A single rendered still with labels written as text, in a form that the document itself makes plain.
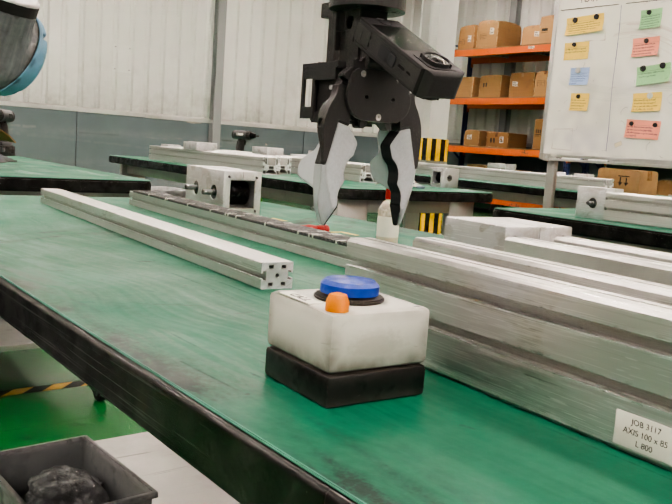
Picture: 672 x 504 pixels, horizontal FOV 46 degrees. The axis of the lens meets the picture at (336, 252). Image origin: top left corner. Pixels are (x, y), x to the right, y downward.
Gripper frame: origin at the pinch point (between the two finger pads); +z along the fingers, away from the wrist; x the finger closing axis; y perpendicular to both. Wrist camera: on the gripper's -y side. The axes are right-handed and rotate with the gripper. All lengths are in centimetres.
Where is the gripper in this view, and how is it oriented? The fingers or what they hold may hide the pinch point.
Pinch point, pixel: (365, 215)
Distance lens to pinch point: 73.9
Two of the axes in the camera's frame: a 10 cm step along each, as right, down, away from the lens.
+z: -0.7, 9.9, 1.3
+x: -8.3, 0.2, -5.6
